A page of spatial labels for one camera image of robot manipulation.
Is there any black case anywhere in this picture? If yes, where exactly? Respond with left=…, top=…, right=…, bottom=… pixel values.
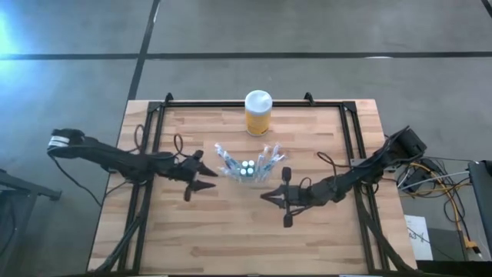
left=467, top=159, right=492, bottom=249

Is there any yellow cable connector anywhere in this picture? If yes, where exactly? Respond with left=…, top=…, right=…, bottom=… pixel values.
left=462, top=235, right=484, bottom=257

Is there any yellow floor cable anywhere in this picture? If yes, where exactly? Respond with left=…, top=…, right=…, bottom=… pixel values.
left=403, top=161, right=480, bottom=247

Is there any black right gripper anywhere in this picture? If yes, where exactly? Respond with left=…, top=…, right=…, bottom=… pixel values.
left=261, top=167, right=311, bottom=228

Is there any white paper sheet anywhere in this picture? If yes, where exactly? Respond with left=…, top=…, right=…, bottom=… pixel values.
left=404, top=214, right=434, bottom=262

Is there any grey floor mat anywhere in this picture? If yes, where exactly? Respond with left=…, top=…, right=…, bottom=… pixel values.
left=427, top=226, right=464, bottom=262

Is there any black side table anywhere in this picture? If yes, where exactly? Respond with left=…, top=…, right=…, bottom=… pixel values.
left=0, top=168, right=63, bottom=277

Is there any black aluminium table frame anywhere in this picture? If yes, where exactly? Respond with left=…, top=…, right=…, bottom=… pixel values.
left=88, top=92, right=418, bottom=277

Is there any black power brick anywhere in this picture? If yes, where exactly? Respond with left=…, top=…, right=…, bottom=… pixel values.
left=405, top=168, right=428, bottom=185

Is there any black floor box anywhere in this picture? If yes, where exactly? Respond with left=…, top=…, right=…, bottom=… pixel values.
left=417, top=260, right=492, bottom=277

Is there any clear acrylic organizer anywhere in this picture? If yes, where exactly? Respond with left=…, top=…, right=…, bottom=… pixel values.
left=221, top=153, right=278, bottom=182

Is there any yellow canister with white lid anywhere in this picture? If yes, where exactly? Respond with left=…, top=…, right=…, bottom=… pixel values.
left=244, top=89, right=274, bottom=138

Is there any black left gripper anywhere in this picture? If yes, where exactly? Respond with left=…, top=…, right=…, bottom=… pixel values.
left=171, top=150, right=219, bottom=202

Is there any white floor cable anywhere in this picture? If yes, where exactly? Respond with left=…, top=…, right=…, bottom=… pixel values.
left=397, top=171, right=470, bottom=190

